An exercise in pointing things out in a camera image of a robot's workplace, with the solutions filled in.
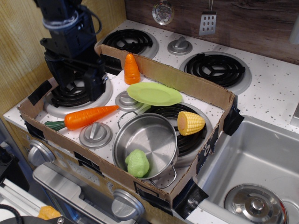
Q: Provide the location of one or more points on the silver stove knob back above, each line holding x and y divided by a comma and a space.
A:
180, 47

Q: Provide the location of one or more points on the back left black burner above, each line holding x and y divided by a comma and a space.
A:
133, 41

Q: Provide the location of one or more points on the silver oven knob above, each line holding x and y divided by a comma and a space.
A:
126, 207
39, 154

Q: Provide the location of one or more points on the yellow orange object bottom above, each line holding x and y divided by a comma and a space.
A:
47, 212

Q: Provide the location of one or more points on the light green plastic plate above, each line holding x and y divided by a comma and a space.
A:
154, 94

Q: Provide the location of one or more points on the front left black burner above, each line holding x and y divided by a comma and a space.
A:
60, 102

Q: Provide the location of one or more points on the steel pot lid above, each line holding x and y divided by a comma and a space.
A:
256, 204

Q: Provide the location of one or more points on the silver oven knob right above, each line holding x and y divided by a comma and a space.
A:
126, 207

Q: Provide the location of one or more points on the front right black burner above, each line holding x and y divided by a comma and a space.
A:
188, 145

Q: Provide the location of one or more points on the silver stove knob centre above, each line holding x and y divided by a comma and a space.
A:
126, 103

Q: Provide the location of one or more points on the orange toy carrot cone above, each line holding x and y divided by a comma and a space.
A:
131, 70

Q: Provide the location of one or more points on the grey toy sink basin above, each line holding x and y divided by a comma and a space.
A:
256, 153

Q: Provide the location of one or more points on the back right black burner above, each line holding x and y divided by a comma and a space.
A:
221, 68

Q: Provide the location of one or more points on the black burner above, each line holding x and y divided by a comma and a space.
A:
221, 68
188, 145
60, 102
133, 41

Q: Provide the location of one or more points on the light green toy broccoli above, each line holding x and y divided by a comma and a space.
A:
137, 163

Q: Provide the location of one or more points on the hanging silver spatula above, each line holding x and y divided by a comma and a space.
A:
208, 20

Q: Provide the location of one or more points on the yellow toy corn cob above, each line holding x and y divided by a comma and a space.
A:
189, 123

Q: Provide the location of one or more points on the silver oven door handle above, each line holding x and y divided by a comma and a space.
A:
79, 202

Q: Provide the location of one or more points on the stainless steel pan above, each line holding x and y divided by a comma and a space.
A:
156, 137

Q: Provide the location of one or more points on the orange toy carrot with leaves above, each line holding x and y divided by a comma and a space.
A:
79, 119

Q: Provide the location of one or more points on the silver stove knob front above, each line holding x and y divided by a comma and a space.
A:
95, 136

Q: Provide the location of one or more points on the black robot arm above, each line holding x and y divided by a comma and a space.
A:
63, 4

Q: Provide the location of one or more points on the silver stove knob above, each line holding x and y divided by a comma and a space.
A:
95, 136
126, 103
180, 47

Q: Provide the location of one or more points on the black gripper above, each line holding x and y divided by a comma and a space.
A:
70, 49

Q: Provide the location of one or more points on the silver oven knob left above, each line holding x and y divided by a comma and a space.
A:
39, 154

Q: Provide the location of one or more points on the hanging silver strainer ladle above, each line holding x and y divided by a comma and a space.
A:
163, 12

